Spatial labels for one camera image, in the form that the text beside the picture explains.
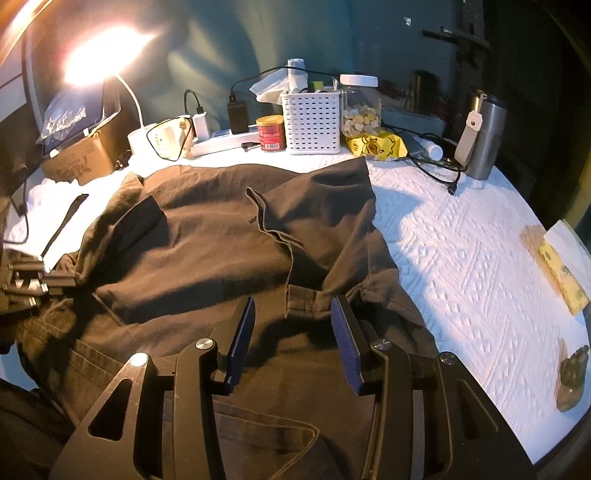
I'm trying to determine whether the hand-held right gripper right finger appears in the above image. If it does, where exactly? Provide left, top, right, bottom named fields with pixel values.
left=331, top=295, right=539, bottom=480

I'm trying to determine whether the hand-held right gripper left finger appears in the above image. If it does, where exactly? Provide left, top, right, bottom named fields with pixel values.
left=48, top=295, right=257, bottom=480

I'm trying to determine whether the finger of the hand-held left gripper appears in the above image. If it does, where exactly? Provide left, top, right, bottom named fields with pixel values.
left=28, top=271, right=77, bottom=297
left=4, top=261, right=47, bottom=278

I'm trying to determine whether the dark brown t-shirt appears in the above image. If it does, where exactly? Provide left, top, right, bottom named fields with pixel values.
left=14, top=157, right=439, bottom=480

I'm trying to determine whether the white garment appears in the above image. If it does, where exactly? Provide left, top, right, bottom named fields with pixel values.
left=4, top=178, right=134, bottom=259

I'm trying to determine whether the cardboard box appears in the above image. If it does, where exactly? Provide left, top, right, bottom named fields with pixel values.
left=41, top=126, right=127, bottom=183

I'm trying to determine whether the white textured tablecloth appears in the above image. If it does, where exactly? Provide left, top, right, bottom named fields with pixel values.
left=0, top=148, right=591, bottom=464

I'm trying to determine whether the clear plastic bag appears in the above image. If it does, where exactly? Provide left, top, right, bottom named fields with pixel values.
left=41, top=104, right=88, bottom=140

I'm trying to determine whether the cream mug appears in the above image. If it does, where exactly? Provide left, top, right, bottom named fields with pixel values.
left=148, top=117, right=191, bottom=160

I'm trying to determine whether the blue flat board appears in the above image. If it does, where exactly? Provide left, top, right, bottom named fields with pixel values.
left=37, top=78, right=122, bottom=153

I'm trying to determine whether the small cream figurine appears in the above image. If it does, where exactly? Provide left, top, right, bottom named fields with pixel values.
left=178, top=117, right=195, bottom=158

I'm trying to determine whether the yellow duck packet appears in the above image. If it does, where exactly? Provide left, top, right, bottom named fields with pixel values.
left=346, top=131, right=408, bottom=161

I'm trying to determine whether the white power strip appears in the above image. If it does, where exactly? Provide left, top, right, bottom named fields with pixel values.
left=189, top=124, right=289, bottom=158

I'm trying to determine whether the red can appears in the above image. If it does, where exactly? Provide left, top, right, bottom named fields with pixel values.
left=256, top=115, right=287, bottom=153

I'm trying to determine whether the small white tube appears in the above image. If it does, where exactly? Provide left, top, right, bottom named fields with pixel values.
left=418, top=138, right=444, bottom=160

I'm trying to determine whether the white perforated basket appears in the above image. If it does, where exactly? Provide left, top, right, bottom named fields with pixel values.
left=281, top=88, right=342, bottom=154

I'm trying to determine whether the black charger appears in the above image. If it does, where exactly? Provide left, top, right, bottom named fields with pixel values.
left=227, top=95, right=250, bottom=134

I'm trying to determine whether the yellow tissue box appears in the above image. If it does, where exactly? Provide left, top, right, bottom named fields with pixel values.
left=538, top=242, right=591, bottom=317

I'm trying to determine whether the white desk lamp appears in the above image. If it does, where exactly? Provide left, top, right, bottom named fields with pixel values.
left=62, top=23, right=162, bottom=158

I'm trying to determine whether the green frog figurine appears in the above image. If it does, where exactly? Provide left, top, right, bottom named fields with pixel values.
left=554, top=344, right=589, bottom=412

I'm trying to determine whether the clear jar with white lid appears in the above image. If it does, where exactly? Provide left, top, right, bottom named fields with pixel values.
left=339, top=74, right=383, bottom=139

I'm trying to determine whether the white paper sheet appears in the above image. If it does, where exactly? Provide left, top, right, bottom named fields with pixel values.
left=544, top=219, right=586, bottom=260

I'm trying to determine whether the crumpled white tissue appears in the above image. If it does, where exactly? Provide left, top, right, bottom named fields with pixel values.
left=250, top=67, right=296, bottom=103

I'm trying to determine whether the white paper roll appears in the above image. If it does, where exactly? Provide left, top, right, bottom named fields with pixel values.
left=287, top=58, right=308, bottom=91

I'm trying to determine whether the thin black cable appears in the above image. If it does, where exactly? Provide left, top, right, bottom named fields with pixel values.
left=7, top=168, right=32, bottom=245

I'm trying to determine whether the black fabric strap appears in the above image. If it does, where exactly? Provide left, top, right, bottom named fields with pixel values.
left=41, top=193, right=89, bottom=259

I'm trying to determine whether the black looped cable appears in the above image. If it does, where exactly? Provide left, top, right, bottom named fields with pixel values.
left=144, top=119, right=186, bottom=162

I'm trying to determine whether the black cable with plug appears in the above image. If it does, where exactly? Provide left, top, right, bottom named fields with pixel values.
left=383, top=124, right=463, bottom=197

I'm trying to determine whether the steel tumbler with strap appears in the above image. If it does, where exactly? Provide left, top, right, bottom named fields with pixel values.
left=455, top=90, right=508, bottom=181

